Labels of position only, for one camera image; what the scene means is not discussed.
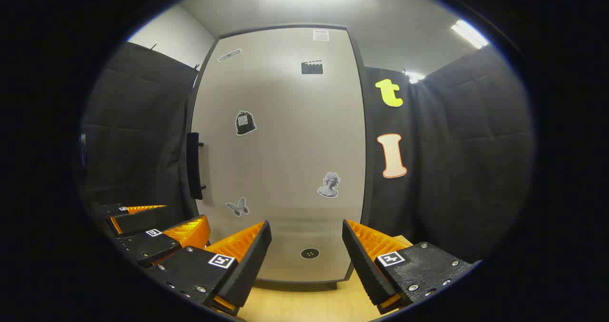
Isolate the black door handle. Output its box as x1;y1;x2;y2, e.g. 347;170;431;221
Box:
187;132;205;200

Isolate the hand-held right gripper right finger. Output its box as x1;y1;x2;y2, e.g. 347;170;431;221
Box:
342;219;482;315

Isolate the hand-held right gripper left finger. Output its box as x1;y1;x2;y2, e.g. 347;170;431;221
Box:
147;220;273;316

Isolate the black backdrop cloth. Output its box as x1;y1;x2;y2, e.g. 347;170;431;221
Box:
79;40;537;265

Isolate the light grey cabinet door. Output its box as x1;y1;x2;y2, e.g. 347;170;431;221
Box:
190;26;367;284

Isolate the long ceiling light panel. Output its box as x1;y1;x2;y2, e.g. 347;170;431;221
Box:
451;20;490;50

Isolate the dark grey cabinet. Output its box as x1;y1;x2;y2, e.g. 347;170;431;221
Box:
183;23;376;290

